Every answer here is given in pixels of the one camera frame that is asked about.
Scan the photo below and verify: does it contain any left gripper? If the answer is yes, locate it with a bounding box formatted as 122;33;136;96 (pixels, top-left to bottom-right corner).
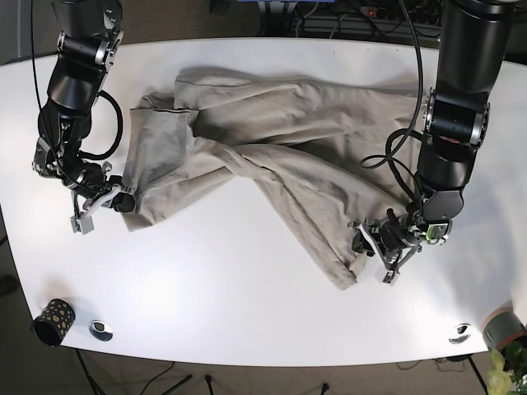
350;210;432;285

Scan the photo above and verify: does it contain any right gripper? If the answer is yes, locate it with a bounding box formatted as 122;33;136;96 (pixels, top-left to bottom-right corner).
70;184;136;235

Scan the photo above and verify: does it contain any cream white T-shirt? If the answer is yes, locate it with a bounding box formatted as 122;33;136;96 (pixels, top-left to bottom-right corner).
124;68;416;290

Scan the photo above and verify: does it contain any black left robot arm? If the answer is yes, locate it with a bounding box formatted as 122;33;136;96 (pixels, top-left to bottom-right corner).
352;1;520;284

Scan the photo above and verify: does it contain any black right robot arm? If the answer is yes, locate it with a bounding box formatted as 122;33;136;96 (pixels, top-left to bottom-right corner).
32;1;135;235

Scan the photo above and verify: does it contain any left silver table grommet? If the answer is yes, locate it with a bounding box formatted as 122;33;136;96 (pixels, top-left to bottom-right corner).
89;320;113;342

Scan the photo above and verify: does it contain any silver table grommet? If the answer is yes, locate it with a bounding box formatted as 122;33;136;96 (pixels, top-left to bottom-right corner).
89;320;113;342
448;323;473;345

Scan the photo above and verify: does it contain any right silver table grommet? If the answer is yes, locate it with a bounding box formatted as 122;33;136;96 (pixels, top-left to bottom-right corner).
448;323;473;345

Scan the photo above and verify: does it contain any black dotted cup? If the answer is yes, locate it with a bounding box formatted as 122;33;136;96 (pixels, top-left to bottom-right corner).
30;299;76;347

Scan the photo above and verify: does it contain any grey plant pot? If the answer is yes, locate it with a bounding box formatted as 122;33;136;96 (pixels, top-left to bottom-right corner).
482;308;526;351

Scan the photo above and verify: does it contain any green potted plant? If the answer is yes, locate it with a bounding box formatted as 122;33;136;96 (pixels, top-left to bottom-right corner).
487;341;526;395

